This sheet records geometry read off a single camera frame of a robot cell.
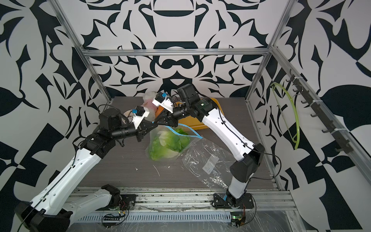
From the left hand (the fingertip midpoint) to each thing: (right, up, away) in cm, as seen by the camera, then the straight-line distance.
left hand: (155, 121), depth 67 cm
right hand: (+1, +1, -3) cm, 3 cm away
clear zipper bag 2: (+29, -26, +19) cm, 43 cm away
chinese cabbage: (+3, -13, +8) cm, 15 cm away
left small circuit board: (-22, -49, +1) cm, 54 cm away
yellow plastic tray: (+20, -3, +29) cm, 36 cm away
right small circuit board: (+38, -46, +4) cm, 60 cm away
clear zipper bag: (+18, -8, +2) cm, 20 cm away
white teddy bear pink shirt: (-14, +14, +41) cm, 45 cm away
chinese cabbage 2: (+13, -9, +7) cm, 17 cm away
